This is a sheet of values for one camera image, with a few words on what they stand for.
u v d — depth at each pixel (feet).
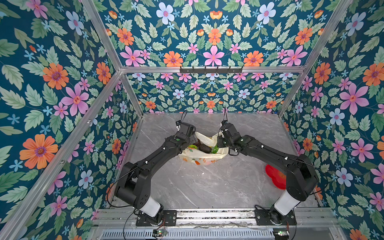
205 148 3.06
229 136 2.17
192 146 3.06
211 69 3.01
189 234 2.51
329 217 2.47
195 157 2.87
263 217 2.41
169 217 2.42
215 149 3.04
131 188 1.46
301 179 1.47
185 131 2.22
